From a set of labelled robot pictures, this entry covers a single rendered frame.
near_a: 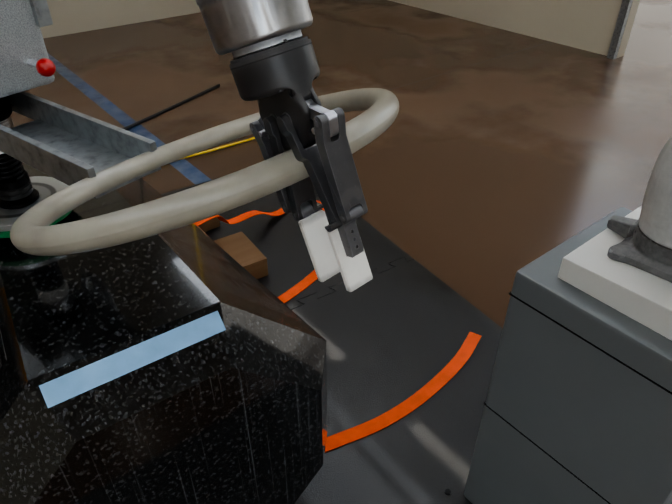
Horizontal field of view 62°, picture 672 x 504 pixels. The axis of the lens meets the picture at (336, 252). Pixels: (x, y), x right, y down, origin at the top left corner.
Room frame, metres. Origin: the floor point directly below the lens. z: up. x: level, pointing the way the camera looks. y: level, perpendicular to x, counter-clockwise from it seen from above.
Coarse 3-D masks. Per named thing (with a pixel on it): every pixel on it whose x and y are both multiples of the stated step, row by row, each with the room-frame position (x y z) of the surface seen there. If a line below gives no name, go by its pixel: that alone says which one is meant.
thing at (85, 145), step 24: (24, 96) 1.04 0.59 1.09; (48, 120) 1.00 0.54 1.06; (72, 120) 0.95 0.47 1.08; (96, 120) 0.91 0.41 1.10; (0, 144) 0.89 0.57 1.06; (24, 144) 0.83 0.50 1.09; (48, 144) 0.91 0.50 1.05; (72, 144) 0.91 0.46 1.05; (96, 144) 0.91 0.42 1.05; (120, 144) 0.86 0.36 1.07; (144, 144) 0.82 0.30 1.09; (48, 168) 0.80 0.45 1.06; (72, 168) 0.75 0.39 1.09; (96, 168) 0.82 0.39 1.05
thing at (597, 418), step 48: (576, 240) 0.98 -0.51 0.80; (528, 288) 0.85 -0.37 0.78; (576, 288) 0.82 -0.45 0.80; (528, 336) 0.83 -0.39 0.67; (576, 336) 0.76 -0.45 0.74; (624, 336) 0.70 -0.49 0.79; (528, 384) 0.81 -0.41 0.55; (576, 384) 0.74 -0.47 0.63; (624, 384) 0.68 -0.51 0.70; (480, 432) 0.87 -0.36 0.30; (528, 432) 0.78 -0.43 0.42; (576, 432) 0.71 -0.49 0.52; (624, 432) 0.65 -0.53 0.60; (480, 480) 0.85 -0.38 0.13; (528, 480) 0.76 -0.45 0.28; (576, 480) 0.68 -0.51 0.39; (624, 480) 0.62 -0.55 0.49
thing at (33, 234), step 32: (320, 96) 0.83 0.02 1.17; (352, 96) 0.77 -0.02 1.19; (384, 96) 0.63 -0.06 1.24; (224, 128) 0.86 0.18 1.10; (352, 128) 0.52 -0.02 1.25; (384, 128) 0.56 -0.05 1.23; (128, 160) 0.79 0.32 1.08; (160, 160) 0.81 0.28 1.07; (288, 160) 0.46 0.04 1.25; (64, 192) 0.67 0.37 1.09; (96, 192) 0.72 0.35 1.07; (192, 192) 0.43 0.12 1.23; (224, 192) 0.43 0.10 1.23; (256, 192) 0.44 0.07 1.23; (32, 224) 0.52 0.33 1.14; (64, 224) 0.44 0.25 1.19; (96, 224) 0.42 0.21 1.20; (128, 224) 0.41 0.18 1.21; (160, 224) 0.41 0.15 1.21
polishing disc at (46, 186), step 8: (32, 176) 1.15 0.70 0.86; (40, 176) 1.15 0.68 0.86; (32, 184) 1.12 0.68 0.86; (40, 184) 1.12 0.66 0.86; (48, 184) 1.12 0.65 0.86; (56, 184) 1.12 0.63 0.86; (64, 184) 1.12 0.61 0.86; (40, 192) 1.08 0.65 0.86; (48, 192) 1.08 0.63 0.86; (40, 200) 1.05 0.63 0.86; (0, 208) 1.01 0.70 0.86; (24, 208) 1.01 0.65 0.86; (0, 216) 0.98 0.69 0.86; (8, 216) 0.98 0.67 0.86; (16, 216) 0.98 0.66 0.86; (0, 224) 0.95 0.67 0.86; (8, 224) 0.95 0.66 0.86
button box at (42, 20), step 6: (30, 0) 1.07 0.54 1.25; (36, 0) 1.07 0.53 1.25; (42, 0) 1.08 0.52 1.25; (36, 6) 1.07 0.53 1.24; (42, 6) 1.08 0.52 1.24; (36, 12) 1.06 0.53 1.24; (42, 12) 1.07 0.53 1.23; (48, 12) 1.08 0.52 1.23; (36, 18) 1.06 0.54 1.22; (42, 18) 1.07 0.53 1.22; (48, 18) 1.08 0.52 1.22; (36, 24) 1.07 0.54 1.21; (42, 24) 1.07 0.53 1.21; (48, 24) 1.08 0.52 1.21
